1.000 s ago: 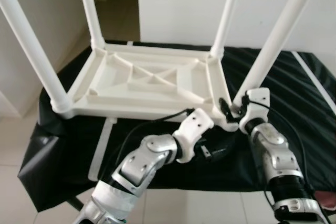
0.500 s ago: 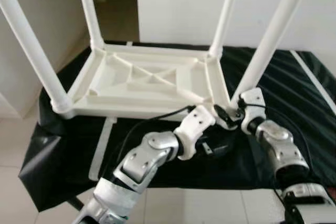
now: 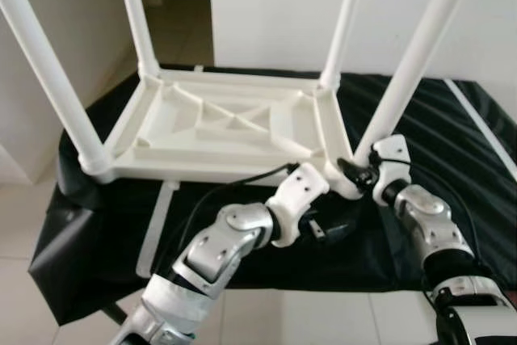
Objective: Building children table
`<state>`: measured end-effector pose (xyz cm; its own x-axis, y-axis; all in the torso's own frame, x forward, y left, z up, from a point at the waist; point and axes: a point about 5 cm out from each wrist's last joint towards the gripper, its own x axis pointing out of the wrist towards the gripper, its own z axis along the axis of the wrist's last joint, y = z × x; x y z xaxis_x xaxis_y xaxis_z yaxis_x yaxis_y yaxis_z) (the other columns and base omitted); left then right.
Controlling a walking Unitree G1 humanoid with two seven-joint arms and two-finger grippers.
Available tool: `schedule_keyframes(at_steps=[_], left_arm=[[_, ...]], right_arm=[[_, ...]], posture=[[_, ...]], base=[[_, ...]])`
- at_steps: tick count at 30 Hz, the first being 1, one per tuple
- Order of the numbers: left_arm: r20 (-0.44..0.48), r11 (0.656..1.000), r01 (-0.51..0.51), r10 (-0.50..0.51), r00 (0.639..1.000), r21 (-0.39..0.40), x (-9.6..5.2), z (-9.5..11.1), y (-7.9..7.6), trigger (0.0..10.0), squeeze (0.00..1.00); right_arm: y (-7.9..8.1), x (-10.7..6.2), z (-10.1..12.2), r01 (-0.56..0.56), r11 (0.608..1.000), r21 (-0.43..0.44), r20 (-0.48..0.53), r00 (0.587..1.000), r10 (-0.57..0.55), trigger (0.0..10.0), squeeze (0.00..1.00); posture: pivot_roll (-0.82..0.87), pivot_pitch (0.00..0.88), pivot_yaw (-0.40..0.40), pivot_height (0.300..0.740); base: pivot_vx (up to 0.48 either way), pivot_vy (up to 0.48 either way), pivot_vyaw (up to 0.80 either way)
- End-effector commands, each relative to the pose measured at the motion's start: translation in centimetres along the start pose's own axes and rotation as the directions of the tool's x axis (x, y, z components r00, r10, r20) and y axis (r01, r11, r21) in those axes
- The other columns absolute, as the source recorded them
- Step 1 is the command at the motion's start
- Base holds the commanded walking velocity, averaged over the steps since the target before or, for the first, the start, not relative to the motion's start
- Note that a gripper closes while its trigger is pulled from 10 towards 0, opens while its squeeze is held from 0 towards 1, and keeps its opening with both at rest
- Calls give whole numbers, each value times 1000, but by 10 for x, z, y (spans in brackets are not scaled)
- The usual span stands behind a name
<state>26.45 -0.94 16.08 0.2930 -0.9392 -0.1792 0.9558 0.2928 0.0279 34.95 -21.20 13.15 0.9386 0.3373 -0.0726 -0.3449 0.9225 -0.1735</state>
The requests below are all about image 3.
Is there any white plastic table top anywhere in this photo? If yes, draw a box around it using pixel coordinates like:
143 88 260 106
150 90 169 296
103 70 364 200

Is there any white plastic table leg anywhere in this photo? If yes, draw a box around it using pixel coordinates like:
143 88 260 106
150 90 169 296
354 0 477 164
0 0 114 183
115 0 161 79
319 0 370 91

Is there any white fabric strip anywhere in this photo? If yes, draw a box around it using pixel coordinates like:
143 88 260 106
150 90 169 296
443 78 517 180
136 182 180 277

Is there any black metal table leg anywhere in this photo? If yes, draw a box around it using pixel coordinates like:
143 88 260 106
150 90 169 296
105 305 132 326

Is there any black table cloth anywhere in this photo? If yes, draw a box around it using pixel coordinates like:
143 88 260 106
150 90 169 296
28 66 517 326

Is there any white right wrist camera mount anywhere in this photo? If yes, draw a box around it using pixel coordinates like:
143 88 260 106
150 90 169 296
372 137 411 200

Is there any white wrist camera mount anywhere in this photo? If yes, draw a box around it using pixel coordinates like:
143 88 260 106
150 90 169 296
372 137 411 200
265 163 330 247

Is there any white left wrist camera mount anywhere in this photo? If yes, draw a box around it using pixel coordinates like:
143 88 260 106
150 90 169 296
265 163 330 247

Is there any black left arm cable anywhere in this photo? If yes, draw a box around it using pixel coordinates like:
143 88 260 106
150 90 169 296
186 163 301 257

